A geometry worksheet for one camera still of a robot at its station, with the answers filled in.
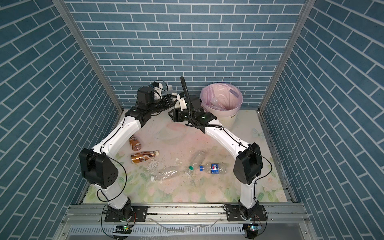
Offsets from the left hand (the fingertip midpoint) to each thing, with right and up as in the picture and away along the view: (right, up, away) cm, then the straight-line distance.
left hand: (180, 99), depth 79 cm
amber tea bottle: (-25, -33, +9) cm, 43 cm away
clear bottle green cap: (+9, -37, +17) cm, 42 cm away
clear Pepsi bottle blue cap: (+18, -39, +5) cm, 43 cm away
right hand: (-3, -7, +1) cm, 8 cm away
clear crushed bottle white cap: (-9, -42, +6) cm, 43 cm away
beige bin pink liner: (+27, +3, +26) cm, 38 cm away
